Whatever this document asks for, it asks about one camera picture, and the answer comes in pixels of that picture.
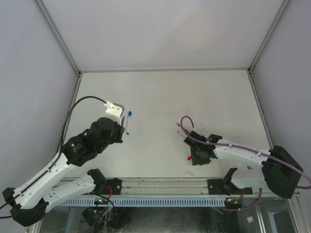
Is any blue white marker pen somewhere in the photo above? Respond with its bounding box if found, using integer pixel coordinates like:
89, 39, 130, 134
126, 111, 132, 135

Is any clear pen cap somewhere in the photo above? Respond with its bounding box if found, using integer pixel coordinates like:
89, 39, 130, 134
186, 172, 195, 177

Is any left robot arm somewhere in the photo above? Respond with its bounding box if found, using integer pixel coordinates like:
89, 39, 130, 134
2, 117, 125, 227

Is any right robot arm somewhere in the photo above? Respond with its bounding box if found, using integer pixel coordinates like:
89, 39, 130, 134
184, 131, 303, 199

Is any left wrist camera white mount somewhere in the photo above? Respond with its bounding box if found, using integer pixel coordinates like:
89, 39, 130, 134
104, 101, 125, 126

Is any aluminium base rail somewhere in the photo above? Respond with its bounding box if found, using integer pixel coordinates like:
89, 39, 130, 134
55, 176, 301, 197

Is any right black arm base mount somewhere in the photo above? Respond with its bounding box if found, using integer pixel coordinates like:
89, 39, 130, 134
207, 179, 253, 196

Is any black camera cable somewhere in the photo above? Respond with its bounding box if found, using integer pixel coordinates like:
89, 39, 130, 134
0, 96, 107, 218

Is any blue cable duct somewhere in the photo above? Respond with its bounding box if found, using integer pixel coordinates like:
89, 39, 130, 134
60, 197, 226, 207

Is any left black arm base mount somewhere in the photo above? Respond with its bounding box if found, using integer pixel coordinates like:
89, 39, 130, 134
102, 178, 122, 196

